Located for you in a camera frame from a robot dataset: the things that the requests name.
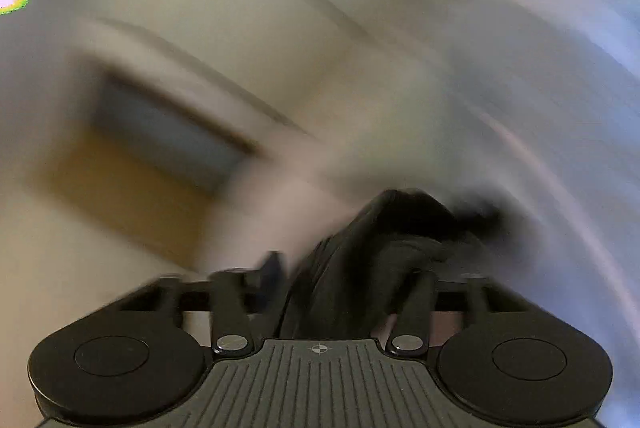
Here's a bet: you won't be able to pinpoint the black trousers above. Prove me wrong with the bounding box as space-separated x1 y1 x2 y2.
274 190 504 339

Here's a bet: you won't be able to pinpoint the cream wardrobe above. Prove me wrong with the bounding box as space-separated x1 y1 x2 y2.
38 18 293 268

